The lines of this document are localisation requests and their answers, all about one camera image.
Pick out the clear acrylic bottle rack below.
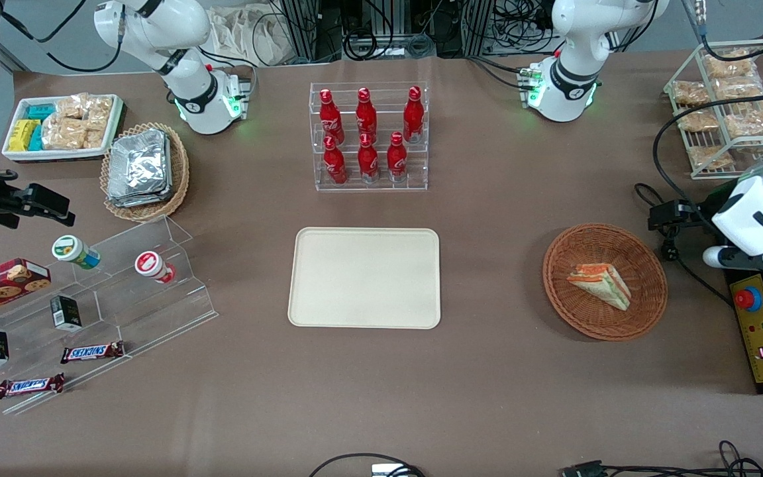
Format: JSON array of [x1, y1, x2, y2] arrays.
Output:
[[310, 81, 429, 192]]

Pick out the red cola bottle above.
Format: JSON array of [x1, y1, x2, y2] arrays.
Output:
[[323, 136, 348, 185], [403, 86, 425, 144], [356, 87, 378, 141], [358, 132, 380, 183], [319, 89, 345, 145], [387, 131, 409, 183]]

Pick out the white rectangular snack tray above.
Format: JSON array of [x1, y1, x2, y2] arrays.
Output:
[[1, 94, 125, 162]]

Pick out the black connector with cables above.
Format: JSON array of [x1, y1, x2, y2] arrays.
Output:
[[559, 440, 763, 477]]

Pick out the brown round wicker basket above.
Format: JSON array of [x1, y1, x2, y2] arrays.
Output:
[[542, 223, 668, 342]]

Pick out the green lidded yogurt cup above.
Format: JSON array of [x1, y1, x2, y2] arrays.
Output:
[[51, 235, 101, 270]]

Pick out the black cable on table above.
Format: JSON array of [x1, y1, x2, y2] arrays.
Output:
[[633, 182, 735, 309]]

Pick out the clear acrylic stepped display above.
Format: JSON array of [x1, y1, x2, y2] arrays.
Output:
[[0, 215, 219, 416]]

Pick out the aluminium frame post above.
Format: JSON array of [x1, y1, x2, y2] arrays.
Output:
[[462, 0, 497, 58], [281, 0, 344, 62]]

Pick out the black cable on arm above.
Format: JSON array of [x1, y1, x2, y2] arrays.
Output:
[[652, 0, 763, 223], [0, 0, 125, 74]]

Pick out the red lidded yogurt cup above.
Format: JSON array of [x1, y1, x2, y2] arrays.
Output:
[[134, 250, 177, 285]]

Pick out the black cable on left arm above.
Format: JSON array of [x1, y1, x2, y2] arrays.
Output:
[[652, 0, 763, 223]]

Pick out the clear bag of pastry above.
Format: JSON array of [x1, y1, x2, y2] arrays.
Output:
[[672, 79, 711, 107], [687, 146, 735, 170], [725, 107, 763, 140], [715, 77, 763, 100], [677, 109, 720, 133], [703, 50, 754, 79]]

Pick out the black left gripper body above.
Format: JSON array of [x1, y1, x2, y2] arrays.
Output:
[[649, 199, 717, 232]]

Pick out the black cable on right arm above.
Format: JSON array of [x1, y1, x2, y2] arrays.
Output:
[[0, 0, 125, 74]]

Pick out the cream plastic serving tray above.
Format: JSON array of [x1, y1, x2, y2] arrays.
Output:
[[287, 227, 442, 330]]

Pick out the black looped cable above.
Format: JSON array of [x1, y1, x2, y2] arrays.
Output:
[[307, 452, 427, 477]]

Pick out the silver foil packet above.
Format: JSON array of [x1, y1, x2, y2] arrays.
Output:
[[109, 129, 169, 198], [107, 142, 174, 208]]

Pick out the yellow snack packet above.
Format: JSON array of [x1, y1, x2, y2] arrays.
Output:
[[9, 119, 40, 152]]

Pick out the white wire rack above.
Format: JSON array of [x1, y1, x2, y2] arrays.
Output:
[[662, 41, 763, 180]]

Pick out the light oval wicker basket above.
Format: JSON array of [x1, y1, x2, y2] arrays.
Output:
[[100, 123, 190, 223]]

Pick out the triangular sandwich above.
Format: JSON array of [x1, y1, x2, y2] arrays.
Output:
[[566, 263, 633, 312]]

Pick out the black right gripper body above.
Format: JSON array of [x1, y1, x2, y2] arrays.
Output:
[[0, 154, 76, 229]]

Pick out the white cloth bags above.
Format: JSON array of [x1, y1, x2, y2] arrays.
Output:
[[207, 4, 293, 68]]

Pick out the brown snickers bar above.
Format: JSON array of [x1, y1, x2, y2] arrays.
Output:
[[0, 373, 66, 399], [60, 341, 126, 364]]

